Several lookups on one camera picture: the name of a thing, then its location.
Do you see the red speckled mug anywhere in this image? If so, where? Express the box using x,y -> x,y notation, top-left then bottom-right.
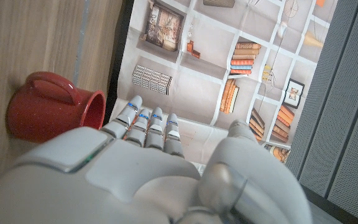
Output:
5,71 -> 107,144

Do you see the printed bookshelf backdrop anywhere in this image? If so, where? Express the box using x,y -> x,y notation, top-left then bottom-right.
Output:
109,0 -> 340,175

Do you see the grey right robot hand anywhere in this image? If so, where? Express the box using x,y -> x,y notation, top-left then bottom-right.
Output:
0,95 -> 313,224

